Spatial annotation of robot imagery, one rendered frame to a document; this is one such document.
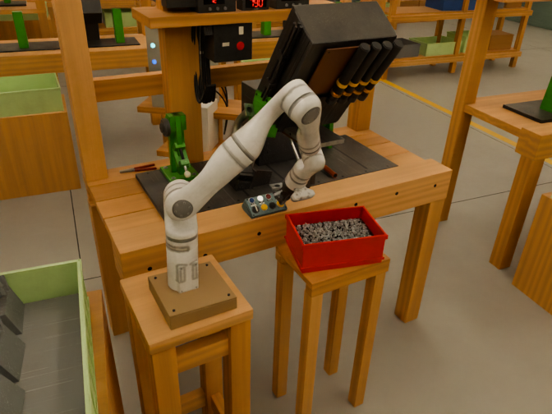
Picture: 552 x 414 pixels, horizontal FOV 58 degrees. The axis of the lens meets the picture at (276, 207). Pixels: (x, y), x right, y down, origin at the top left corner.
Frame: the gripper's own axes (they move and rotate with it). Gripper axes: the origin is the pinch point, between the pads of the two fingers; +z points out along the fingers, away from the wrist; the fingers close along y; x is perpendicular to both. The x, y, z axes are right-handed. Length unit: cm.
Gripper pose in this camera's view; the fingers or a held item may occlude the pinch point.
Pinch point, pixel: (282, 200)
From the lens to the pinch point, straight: 188.1
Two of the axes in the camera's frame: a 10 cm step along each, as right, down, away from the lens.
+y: -8.8, 2.2, -4.2
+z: -3.0, 4.5, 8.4
